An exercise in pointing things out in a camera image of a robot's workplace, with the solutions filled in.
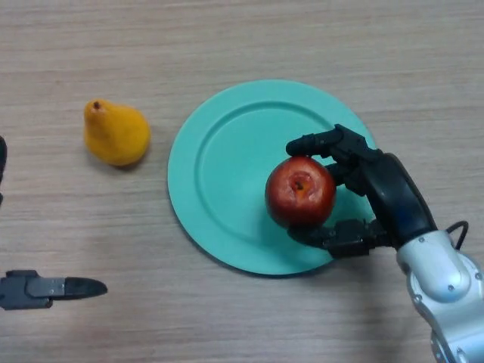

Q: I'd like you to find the yellow pear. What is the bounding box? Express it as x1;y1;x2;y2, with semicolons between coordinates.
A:
82;98;151;167

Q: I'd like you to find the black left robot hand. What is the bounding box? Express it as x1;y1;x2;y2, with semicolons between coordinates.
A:
0;135;109;312

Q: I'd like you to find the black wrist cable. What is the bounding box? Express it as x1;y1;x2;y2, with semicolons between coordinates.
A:
445;221;470;251

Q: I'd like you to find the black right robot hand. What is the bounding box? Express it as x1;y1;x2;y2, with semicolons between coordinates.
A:
285;123;439;260

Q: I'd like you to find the red apple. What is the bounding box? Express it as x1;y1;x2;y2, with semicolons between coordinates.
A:
264;156;337;229

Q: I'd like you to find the green round plate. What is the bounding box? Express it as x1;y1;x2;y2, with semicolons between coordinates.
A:
167;78;379;276

